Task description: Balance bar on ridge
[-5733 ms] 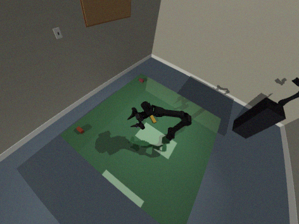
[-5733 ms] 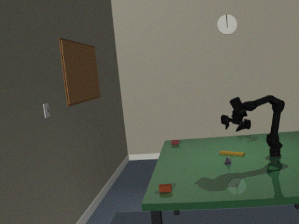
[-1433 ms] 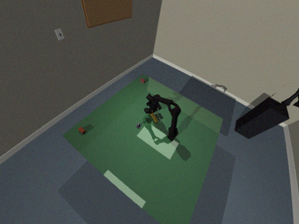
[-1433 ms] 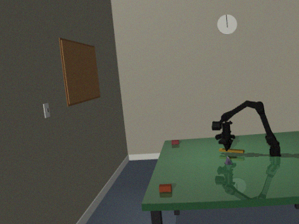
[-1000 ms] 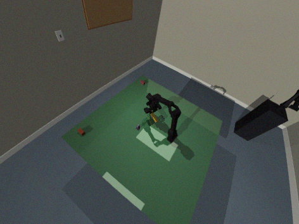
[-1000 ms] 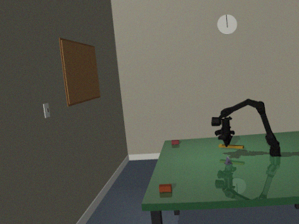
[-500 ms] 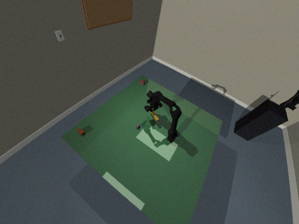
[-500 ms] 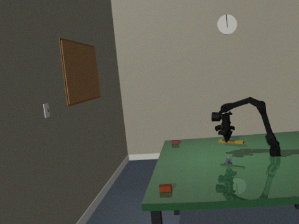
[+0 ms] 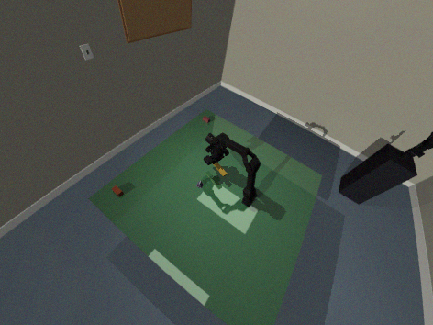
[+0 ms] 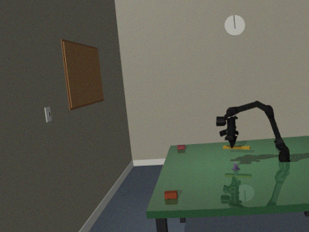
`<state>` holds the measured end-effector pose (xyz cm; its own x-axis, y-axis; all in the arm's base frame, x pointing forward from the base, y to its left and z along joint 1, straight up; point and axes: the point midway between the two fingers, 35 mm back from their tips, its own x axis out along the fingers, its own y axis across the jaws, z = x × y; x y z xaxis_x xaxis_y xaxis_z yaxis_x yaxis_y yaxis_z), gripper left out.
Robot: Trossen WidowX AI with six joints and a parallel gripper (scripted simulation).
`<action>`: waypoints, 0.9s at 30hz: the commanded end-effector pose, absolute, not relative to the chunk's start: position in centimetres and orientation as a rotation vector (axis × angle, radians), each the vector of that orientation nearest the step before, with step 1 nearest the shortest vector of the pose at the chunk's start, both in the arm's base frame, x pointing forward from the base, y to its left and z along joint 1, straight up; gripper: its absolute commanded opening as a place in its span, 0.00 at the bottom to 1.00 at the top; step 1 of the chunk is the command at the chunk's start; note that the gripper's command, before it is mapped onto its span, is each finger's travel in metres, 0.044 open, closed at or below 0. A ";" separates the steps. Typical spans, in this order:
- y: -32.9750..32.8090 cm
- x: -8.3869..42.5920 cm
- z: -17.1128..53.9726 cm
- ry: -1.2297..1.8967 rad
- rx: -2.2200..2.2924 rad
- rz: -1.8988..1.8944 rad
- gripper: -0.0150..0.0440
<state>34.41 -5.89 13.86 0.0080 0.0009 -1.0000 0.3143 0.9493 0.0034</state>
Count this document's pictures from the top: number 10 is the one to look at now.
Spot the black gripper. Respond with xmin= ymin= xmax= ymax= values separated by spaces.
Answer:
xmin=225 ymin=126 xmax=238 ymax=148

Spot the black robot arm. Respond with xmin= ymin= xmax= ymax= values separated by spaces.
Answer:
xmin=216 ymin=100 xmax=291 ymax=162

